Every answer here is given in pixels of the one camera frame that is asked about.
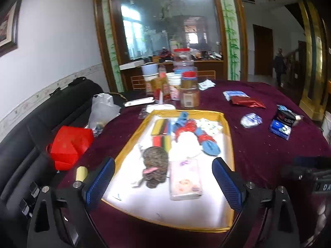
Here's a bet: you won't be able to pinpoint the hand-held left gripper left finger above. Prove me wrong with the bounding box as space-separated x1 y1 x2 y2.
27 156 116 248

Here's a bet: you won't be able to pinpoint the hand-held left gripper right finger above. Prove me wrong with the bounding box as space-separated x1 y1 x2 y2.
212 157 300 248

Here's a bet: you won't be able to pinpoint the blue red sock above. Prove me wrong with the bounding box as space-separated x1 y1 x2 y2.
195 129 221 157

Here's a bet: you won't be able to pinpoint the pink tissue pack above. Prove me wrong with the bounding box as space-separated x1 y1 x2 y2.
169 159 203 200

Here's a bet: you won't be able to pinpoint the white cloth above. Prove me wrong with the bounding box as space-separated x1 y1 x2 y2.
169 133 203 158

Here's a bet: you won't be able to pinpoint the brown round scrubber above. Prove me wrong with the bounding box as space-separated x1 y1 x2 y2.
132 145 170 188

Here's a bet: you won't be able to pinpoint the white tray yellow rim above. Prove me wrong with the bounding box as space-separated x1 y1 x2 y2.
101 109 235 232

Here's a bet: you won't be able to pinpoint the red plastic bag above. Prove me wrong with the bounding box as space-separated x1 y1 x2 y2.
174 120 198 138

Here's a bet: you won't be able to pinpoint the gold roll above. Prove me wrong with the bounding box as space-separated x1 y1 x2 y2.
76 167 88 182

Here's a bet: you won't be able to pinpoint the red gift bag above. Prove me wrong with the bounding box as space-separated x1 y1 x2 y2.
47 126 94 171

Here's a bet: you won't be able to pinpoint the blue box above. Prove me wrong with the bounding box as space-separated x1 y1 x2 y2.
269 119 292 140

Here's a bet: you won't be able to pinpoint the blue white round packet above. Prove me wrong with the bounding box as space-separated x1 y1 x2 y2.
240 113 263 129

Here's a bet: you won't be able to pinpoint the black box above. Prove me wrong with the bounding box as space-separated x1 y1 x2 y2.
275 105 304 127

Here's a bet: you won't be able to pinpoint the white plastic bag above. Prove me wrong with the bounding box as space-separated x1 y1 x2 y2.
88 93 121 135

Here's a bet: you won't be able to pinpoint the yellow black red blue pack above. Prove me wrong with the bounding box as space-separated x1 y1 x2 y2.
151 119 171 136

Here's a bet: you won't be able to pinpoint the blue knitted cloth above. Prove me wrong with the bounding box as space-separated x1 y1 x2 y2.
172 112 188 132

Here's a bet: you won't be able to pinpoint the black sofa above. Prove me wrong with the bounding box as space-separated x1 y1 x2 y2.
0 77 125 248

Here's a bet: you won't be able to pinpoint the red foil packet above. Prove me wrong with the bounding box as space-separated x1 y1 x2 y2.
231 95 267 109

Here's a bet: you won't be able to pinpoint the blue striped packet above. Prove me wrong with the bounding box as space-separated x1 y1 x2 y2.
223 90 250 101

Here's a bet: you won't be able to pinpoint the white round lid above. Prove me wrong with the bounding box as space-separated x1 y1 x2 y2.
146 104 176 113

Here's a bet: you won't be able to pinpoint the clear jar brown contents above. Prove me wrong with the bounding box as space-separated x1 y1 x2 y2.
180 88 201 109

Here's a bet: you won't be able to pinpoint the white printed packets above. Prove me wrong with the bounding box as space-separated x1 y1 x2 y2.
198 80 216 91

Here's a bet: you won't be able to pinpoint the small red carton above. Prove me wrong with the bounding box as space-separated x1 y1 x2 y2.
154 89 166 104

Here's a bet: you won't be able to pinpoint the clear jar red white label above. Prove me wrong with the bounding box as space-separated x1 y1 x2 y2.
146 76 170 101

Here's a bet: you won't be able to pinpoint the white printed cup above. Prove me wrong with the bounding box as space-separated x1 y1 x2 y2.
167 74 181 101

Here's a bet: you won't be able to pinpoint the gold label jar red lid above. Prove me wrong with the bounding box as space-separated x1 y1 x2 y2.
181 71 198 89

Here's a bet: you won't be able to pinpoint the wooden cabinet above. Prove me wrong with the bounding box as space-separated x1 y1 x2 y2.
121 59 224 91

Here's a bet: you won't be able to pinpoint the white flat box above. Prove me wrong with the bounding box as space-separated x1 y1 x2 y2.
119 60 145 71

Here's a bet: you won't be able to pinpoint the pale blue lidded container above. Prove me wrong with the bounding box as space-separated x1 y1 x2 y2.
142 64 158 80

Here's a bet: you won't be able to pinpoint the tall clear jar red lid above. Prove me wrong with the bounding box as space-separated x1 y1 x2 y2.
173 49 194 74

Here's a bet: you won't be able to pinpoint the bamboo painted panel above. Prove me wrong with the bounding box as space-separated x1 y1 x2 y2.
216 0 241 80
101 0 125 92

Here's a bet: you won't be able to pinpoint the wooden door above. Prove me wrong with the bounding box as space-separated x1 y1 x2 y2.
253 24 274 76

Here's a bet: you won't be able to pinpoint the glass partition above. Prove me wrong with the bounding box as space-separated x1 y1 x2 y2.
110 0 223 62

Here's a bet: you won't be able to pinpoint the framed picture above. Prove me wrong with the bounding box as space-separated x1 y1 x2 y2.
0 0 21 57

